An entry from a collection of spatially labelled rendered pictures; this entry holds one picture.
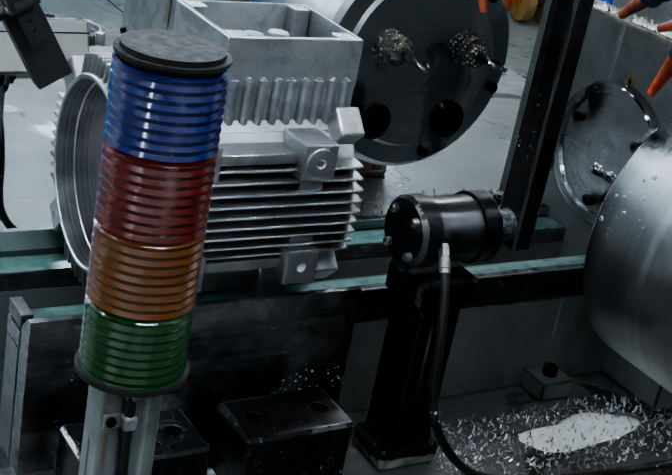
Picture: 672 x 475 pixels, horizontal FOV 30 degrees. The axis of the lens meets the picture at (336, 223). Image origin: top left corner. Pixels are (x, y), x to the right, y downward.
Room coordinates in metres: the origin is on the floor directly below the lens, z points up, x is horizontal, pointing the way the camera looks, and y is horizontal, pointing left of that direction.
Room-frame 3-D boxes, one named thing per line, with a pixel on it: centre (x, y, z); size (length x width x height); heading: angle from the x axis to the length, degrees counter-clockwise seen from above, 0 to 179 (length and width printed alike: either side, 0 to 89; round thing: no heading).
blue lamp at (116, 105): (0.61, 0.10, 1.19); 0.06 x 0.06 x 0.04
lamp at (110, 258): (0.61, 0.10, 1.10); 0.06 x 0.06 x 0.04
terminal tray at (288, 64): (0.98, 0.08, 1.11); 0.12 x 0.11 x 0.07; 124
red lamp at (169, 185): (0.61, 0.10, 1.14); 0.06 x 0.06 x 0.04
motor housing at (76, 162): (0.96, 0.12, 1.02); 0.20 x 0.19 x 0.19; 124
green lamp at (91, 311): (0.61, 0.10, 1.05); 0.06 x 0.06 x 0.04
